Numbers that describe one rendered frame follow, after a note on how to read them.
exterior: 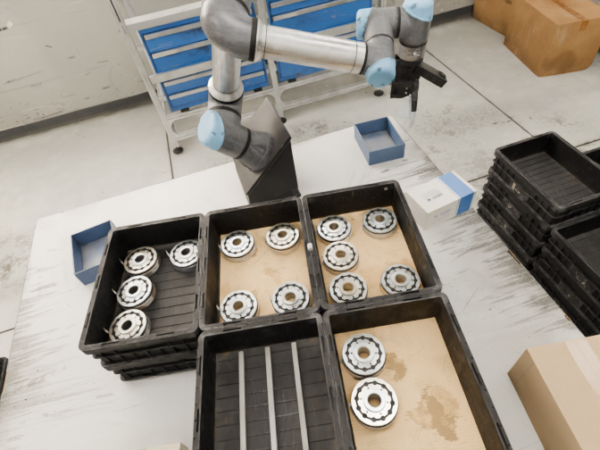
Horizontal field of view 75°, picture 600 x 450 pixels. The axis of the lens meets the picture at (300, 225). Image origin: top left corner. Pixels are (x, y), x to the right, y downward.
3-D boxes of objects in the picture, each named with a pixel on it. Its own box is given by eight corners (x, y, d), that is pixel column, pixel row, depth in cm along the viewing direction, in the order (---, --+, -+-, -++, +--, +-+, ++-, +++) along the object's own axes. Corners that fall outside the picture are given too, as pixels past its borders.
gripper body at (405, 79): (387, 85, 123) (390, 49, 113) (414, 83, 122) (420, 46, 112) (389, 101, 118) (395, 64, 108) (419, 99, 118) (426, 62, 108)
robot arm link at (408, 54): (424, 32, 109) (429, 48, 104) (421, 47, 112) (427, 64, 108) (397, 34, 109) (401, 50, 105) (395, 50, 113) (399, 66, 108)
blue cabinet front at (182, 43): (171, 111, 276) (137, 29, 234) (269, 84, 284) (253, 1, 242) (171, 112, 275) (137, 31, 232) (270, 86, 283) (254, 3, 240)
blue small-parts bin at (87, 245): (127, 268, 139) (117, 256, 134) (84, 286, 136) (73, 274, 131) (119, 230, 151) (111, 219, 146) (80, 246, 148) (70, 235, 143)
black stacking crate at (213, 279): (216, 236, 129) (205, 212, 120) (304, 220, 129) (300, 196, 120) (212, 351, 103) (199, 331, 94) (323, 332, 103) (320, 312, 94)
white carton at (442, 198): (449, 188, 145) (453, 170, 139) (471, 208, 138) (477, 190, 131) (404, 209, 141) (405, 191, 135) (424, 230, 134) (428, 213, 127)
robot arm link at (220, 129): (227, 163, 137) (192, 149, 129) (229, 130, 142) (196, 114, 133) (246, 151, 129) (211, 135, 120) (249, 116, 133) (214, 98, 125)
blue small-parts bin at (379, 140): (354, 137, 172) (354, 123, 166) (387, 129, 173) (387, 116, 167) (369, 165, 159) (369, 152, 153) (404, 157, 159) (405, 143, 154)
